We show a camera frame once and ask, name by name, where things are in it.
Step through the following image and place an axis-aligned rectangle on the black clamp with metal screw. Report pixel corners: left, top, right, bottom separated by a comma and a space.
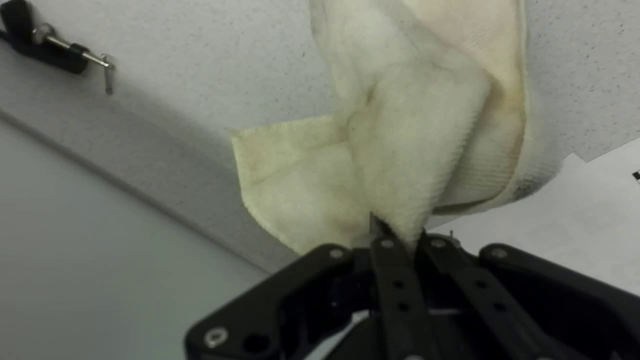
0, 0, 117, 96

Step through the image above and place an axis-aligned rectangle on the cream white towel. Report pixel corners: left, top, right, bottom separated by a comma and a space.
230, 0, 565, 257

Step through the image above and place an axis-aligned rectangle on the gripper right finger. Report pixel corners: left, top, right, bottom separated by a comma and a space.
414, 229, 640, 360

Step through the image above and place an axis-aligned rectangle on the white paper sheet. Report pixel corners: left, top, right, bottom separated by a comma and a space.
426, 138, 640, 296

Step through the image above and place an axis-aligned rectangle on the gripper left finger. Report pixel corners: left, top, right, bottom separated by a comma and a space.
184, 212, 441, 360

